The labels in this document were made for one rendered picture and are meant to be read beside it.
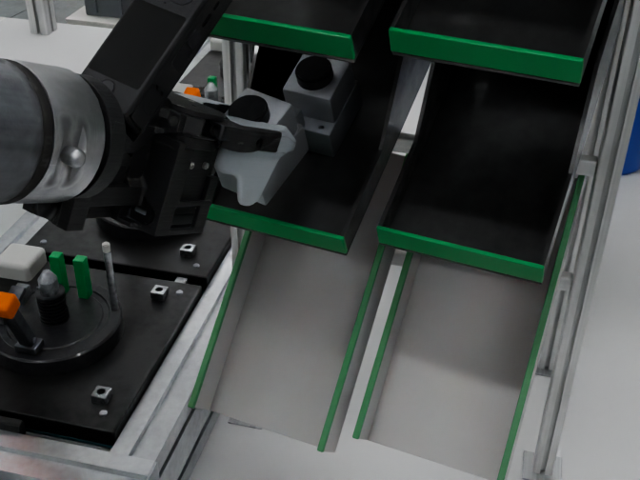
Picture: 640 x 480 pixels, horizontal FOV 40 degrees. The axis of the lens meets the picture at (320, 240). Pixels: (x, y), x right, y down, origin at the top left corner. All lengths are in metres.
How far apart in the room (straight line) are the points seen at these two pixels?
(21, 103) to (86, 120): 0.04
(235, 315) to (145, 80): 0.36
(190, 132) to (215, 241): 0.57
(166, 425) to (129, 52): 0.44
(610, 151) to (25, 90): 0.48
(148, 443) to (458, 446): 0.29
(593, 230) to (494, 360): 0.14
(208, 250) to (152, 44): 0.58
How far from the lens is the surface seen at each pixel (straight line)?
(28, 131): 0.45
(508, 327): 0.81
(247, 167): 0.62
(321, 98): 0.71
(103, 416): 0.88
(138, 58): 0.54
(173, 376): 0.93
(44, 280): 0.94
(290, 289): 0.83
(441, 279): 0.82
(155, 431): 0.87
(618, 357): 1.16
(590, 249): 0.82
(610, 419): 1.08
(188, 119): 0.55
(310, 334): 0.82
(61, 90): 0.47
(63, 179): 0.48
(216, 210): 0.71
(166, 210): 0.55
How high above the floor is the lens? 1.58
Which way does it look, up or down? 33 degrees down
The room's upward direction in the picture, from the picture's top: 1 degrees clockwise
